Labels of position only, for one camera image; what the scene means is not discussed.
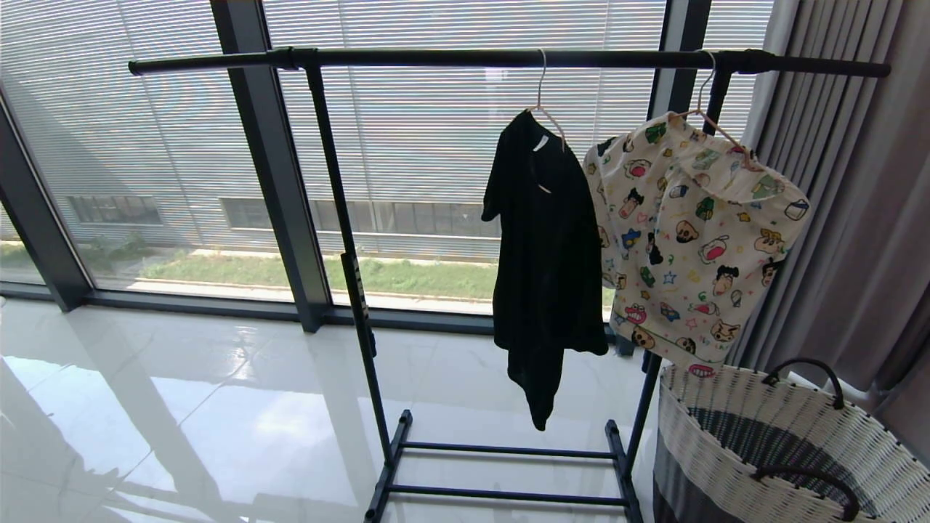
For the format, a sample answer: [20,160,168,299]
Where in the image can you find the brown curtain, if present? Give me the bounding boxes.
[727,0,930,466]

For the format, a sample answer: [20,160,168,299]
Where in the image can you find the cream printed garment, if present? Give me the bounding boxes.
[583,113,811,378]

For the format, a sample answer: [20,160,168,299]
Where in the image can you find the black clothes rack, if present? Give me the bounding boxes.
[129,46,892,523]

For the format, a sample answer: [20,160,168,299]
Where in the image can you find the pink clothes hanger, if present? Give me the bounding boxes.
[672,49,764,171]
[527,49,569,152]

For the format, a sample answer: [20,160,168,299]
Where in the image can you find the window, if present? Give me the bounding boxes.
[0,0,775,335]

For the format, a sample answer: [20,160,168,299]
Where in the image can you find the black garment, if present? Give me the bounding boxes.
[481,109,610,431]

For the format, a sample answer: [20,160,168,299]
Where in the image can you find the white laundry basket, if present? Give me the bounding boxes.
[652,357,930,523]

